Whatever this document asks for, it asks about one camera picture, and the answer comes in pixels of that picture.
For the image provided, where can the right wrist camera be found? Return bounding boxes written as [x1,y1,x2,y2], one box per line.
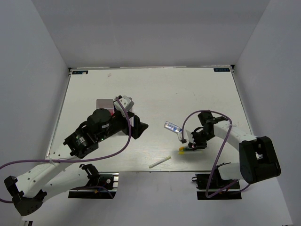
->
[177,129,195,144]

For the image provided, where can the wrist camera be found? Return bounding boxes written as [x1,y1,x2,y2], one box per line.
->
[177,129,195,144]
[113,96,135,112]

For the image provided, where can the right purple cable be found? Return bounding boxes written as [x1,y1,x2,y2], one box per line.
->
[181,110,251,199]

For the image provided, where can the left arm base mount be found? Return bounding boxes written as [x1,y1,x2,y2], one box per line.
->
[68,164,119,199]

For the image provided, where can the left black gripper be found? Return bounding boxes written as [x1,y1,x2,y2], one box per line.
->
[97,110,149,142]

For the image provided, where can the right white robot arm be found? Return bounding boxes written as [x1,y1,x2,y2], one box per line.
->
[184,111,281,188]

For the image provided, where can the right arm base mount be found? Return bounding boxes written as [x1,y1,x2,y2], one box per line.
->
[191,172,242,201]

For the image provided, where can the left white organizer bin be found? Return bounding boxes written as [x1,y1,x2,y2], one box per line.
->
[96,99,114,113]

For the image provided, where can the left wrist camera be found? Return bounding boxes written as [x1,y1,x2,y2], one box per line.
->
[113,96,135,112]

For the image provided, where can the clear blue spray bottle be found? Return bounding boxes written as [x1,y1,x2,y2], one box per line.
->
[164,121,182,133]

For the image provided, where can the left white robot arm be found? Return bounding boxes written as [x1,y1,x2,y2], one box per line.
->
[4,108,148,217]

